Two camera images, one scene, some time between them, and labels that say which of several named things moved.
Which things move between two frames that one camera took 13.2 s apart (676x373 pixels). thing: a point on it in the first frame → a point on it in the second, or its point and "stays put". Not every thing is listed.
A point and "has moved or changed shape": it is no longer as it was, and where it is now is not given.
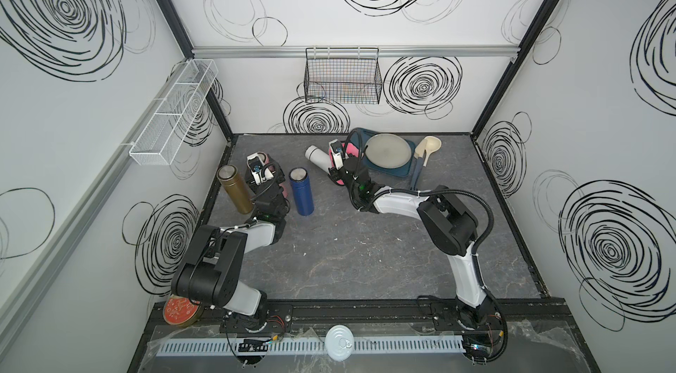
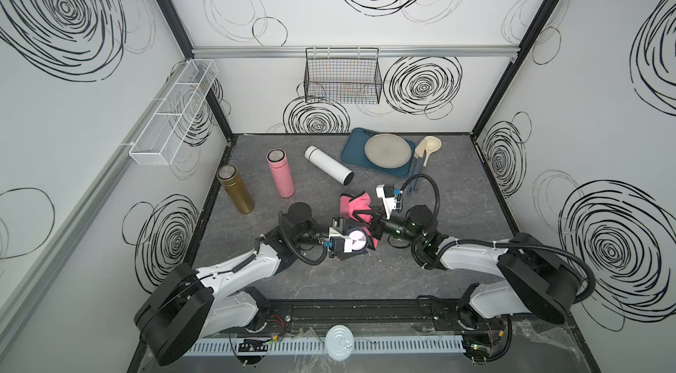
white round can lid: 339,342 stays put
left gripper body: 273,186 → 334,229
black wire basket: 348,76 stays put
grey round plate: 389,150 stays put
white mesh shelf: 165,131 stays put
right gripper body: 335,176 → 380,230
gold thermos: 236,188 stays put
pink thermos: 270,166 has moved or changed shape
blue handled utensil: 418,165 stays put
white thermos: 318,157 stays put
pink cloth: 350,149 → 348,204
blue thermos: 302,190 → 360,238
